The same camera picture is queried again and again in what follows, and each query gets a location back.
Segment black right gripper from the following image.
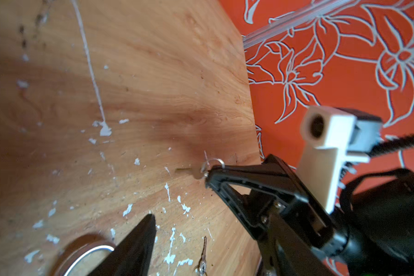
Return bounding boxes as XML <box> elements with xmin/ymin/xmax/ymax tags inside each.
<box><xmin>205</xmin><ymin>155</ymin><xmax>348</xmax><ymax>276</ymax></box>

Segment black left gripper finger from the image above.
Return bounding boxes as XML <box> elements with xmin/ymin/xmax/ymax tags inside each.
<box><xmin>89</xmin><ymin>214</ymin><xmax>156</xmax><ymax>276</ymax></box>

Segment small key with ring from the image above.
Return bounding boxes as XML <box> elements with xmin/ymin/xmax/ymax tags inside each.
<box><xmin>175</xmin><ymin>158</ymin><xmax>225</xmax><ymax>180</ymax></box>

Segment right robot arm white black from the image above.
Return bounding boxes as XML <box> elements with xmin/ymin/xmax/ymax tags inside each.
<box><xmin>201</xmin><ymin>155</ymin><xmax>414</xmax><ymax>276</ymax></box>

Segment small spare silver key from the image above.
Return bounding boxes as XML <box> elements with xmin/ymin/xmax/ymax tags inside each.
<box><xmin>195</xmin><ymin>236</ymin><xmax>207</xmax><ymax>276</ymax></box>

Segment brown tape roll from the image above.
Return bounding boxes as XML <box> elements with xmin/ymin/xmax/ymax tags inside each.
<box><xmin>48</xmin><ymin>233</ymin><xmax>116</xmax><ymax>276</ymax></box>

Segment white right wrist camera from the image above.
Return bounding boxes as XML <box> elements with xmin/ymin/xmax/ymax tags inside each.
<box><xmin>296</xmin><ymin>106</ymin><xmax>383</xmax><ymax>214</ymax></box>

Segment aluminium frame post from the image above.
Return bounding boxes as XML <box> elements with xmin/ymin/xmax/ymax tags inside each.
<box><xmin>243</xmin><ymin>0</ymin><xmax>351</xmax><ymax>49</ymax></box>

